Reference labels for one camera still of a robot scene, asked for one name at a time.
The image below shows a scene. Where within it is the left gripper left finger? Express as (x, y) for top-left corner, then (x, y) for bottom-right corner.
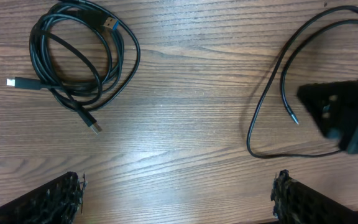
(0, 172), (86, 224)

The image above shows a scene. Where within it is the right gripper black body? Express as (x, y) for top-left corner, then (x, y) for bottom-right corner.
(297, 81), (358, 154)

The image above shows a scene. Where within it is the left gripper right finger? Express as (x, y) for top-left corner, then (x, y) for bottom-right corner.
(270, 170), (358, 224)

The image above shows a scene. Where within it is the black cable pulled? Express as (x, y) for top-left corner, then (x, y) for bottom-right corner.
(246, 4), (358, 159)

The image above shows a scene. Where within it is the black cable staying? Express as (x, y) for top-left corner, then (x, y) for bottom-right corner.
(6, 0), (141, 134)

